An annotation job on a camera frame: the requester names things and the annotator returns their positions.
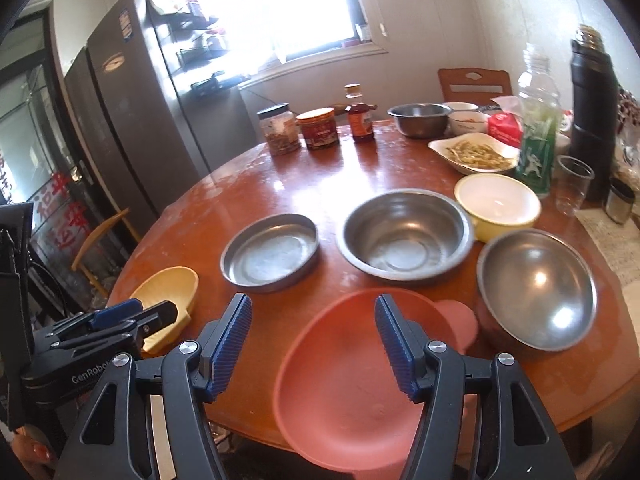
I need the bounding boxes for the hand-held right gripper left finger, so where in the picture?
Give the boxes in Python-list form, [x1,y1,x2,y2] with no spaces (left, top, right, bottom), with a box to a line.
[52,292,253,480]

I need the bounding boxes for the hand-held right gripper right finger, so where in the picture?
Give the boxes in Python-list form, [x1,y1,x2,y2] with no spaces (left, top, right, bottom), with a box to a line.
[374,294,563,480]

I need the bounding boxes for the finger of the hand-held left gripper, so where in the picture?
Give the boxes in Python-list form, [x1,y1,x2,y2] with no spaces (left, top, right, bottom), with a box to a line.
[50,299,144,342]
[44,301,179,362]

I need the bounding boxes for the yellow plastic plate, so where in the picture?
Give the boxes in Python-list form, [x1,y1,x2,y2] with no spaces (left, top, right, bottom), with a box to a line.
[129,266,199,356]

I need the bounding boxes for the shallow steel plate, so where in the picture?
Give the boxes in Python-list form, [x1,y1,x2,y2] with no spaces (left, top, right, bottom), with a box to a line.
[220,213,320,293]

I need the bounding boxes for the wide-rimmed steel bowl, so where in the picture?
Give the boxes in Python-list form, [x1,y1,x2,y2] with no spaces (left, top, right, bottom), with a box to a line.
[336,189,475,279]

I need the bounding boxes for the deep steel bowl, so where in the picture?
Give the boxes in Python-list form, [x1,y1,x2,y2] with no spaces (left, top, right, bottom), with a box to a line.
[475,228,598,359]

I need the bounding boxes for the yellow bowl with handle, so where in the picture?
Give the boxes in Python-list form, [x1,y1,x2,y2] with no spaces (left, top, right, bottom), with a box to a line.
[454,173,542,243]

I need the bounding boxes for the person's left hand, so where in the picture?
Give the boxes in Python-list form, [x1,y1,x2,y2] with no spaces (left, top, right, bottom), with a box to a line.
[11,429,57,480]

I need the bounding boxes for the grey refrigerator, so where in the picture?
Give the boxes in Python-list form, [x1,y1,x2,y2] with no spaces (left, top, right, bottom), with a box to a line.
[64,0,258,241]

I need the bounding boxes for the glass door red lettering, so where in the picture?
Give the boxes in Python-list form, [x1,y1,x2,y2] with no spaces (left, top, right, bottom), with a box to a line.
[0,2,96,311]

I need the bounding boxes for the white serving plate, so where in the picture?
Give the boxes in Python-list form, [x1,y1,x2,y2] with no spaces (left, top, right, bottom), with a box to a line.
[428,133,521,175]

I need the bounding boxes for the stir-fried sprouts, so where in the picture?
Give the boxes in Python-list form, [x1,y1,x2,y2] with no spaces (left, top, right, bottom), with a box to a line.
[445,142,516,168]

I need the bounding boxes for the black-lidded clear jar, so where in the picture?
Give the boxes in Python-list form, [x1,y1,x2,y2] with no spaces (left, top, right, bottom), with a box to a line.
[257,103,302,157]

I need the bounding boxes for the brown sauce bottle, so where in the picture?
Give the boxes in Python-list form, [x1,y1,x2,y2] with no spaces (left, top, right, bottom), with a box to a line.
[344,83,377,143]

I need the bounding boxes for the small steel bowl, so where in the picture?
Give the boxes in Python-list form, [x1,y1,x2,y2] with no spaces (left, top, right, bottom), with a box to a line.
[387,103,452,138]

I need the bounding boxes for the red-lidded jar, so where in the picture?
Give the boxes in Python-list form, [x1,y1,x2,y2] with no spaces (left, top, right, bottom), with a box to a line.
[296,108,341,151]

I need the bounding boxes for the white printed bowl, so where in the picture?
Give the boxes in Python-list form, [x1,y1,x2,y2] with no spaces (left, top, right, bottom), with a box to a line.
[447,111,491,136]

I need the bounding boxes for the clear plastic cup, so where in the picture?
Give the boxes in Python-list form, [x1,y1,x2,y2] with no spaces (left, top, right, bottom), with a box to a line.
[555,156,595,217]

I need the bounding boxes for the clear bottle green label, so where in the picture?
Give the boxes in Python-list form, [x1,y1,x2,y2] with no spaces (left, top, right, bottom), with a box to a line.
[515,44,562,198]

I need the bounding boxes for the red tissue pack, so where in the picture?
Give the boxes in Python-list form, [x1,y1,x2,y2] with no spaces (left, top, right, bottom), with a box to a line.
[487,96,526,148]

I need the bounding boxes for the small steel cup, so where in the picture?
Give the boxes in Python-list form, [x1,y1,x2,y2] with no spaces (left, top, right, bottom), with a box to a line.
[605,178,636,224]

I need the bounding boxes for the wooden chair back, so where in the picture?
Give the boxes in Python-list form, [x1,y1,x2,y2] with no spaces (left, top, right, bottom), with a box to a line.
[438,67,513,106]

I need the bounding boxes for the clear bag of nuts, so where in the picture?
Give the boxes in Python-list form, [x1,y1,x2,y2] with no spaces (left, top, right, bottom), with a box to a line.
[612,135,640,186]

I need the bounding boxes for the black thermos flask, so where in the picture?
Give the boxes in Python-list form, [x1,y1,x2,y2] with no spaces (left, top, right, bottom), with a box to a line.
[569,24,621,201]

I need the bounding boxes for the bright window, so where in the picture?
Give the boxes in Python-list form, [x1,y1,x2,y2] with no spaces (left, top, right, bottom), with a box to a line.
[165,0,371,61]

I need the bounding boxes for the red white dotted ornament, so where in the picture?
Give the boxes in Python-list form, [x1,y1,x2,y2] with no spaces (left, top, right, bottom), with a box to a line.
[617,87,640,131]

